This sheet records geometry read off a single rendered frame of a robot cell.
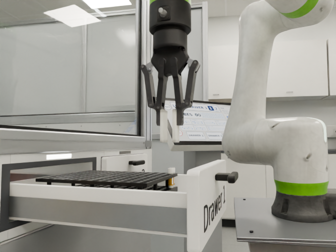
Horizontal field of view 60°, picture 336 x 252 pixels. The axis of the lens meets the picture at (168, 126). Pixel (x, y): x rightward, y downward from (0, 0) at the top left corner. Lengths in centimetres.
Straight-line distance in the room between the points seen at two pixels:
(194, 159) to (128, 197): 103
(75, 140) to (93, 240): 27
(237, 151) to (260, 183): 267
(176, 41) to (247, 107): 35
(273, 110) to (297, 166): 348
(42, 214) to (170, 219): 22
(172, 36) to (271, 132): 36
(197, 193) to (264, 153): 43
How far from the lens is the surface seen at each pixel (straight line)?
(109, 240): 90
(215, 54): 399
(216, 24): 452
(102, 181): 53
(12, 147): 58
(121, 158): 88
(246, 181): 349
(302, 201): 79
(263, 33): 98
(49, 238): 68
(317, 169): 78
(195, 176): 40
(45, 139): 64
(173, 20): 63
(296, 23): 97
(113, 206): 46
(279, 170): 79
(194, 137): 135
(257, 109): 88
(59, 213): 52
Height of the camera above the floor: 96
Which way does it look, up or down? 4 degrees up
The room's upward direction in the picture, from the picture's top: straight up
